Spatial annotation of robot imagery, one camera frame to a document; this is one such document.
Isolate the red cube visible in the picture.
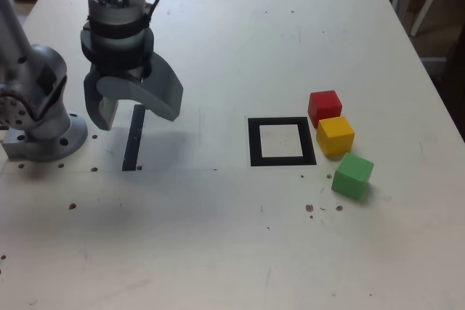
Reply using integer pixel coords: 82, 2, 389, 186
307, 90, 343, 129

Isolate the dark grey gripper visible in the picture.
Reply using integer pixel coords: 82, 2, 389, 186
83, 51, 185, 131

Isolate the yellow cube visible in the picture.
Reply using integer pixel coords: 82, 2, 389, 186
315, 116, 355, 159

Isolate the black tape strip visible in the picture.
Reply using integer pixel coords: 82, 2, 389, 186
121, 104, 146, 172

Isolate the green cube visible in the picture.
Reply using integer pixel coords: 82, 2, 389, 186
331, 152, 375, 202

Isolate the black tape square outline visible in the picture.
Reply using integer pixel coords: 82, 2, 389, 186
247, 116, 318, 168

